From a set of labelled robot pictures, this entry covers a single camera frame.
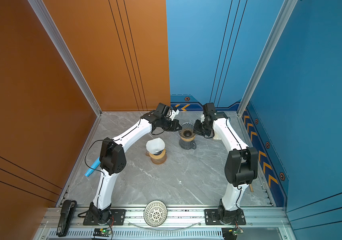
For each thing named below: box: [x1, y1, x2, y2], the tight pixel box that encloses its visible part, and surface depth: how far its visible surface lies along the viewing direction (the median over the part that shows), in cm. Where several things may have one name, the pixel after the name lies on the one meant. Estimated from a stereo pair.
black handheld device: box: [56, 200, 77, 237], surface depth 73 cm
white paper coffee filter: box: [146, 137, 166, 154], surface depth 86 cm
